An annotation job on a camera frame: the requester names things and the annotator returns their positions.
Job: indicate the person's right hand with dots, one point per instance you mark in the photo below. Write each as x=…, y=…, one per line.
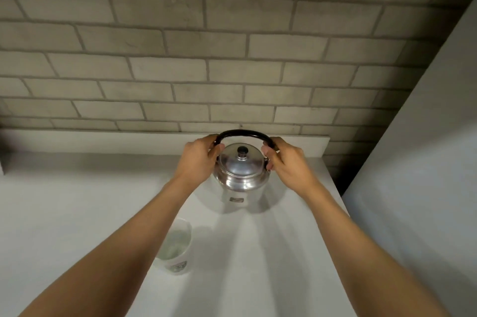
x=292, y=169

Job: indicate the person's left hand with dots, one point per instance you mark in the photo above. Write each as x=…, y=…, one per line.
x=195, y=164

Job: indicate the person's left thumb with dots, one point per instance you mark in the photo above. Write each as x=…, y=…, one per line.
x=218, y=150

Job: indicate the person's right thumb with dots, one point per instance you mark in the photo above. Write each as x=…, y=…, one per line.
x=268, y=156

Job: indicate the person's right forearm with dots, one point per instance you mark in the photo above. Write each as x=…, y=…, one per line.
x=365, y=253

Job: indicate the person's left forearm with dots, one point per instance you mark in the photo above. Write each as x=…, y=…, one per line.
x=111, y=253

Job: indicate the steel kettle lid black knob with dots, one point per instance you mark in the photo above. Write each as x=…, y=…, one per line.
x=242, y=164

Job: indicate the clear plastic cup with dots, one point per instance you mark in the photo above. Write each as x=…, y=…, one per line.
x=174, y=249

